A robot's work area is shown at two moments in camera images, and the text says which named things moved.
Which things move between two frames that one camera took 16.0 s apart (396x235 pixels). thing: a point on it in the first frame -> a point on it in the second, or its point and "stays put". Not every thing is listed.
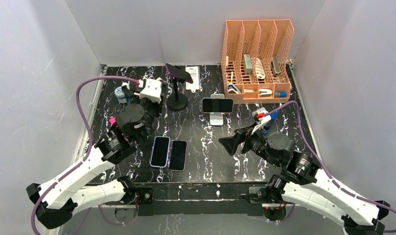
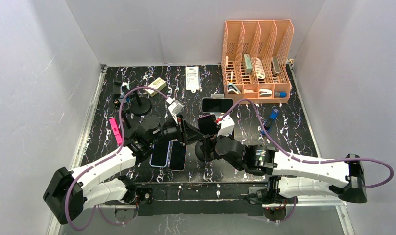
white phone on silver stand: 217,105 stays put
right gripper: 231,143 -> 209,142
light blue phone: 159,157 stays put
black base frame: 179,199 stays put
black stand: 177,101 -> 198,152
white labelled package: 195,73 stays put
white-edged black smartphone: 178,155 stays put
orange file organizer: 256,59 stays put
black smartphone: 179,71 -> 208,125
